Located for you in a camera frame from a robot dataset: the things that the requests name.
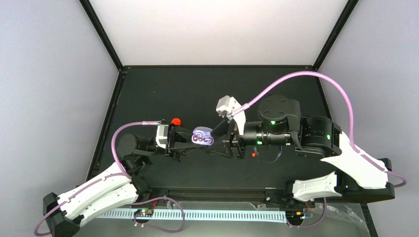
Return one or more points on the black left rear frame post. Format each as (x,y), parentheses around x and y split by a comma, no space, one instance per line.
(94,19)

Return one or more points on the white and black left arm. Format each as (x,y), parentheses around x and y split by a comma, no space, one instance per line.
(121,183)

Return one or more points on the lavender earbud charging case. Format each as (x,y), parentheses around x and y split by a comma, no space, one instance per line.
(202,128)

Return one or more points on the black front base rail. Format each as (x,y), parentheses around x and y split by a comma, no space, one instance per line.
(280,198)

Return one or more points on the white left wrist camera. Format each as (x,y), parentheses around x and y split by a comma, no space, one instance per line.
(162,136)

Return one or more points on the black frame post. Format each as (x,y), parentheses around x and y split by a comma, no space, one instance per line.
(94,19)
(336,30)

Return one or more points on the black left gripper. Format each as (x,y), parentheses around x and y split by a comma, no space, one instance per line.
(178,135)

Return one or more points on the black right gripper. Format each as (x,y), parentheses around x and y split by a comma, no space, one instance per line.
(234,141)

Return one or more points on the black right rear frame post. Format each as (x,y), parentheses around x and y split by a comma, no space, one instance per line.
(336,30)

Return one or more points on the purple earbud with ear hook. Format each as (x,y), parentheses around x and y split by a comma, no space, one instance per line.
(199,134)

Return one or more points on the orange round bottle cap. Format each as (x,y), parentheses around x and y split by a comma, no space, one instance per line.
(176,121)

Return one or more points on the clear glass cup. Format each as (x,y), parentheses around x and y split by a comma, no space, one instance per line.
(270,154)

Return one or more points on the light blue slotted cable duct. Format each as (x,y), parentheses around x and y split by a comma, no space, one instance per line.
(197,215)

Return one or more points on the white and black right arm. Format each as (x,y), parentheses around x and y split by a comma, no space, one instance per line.
(357,178)

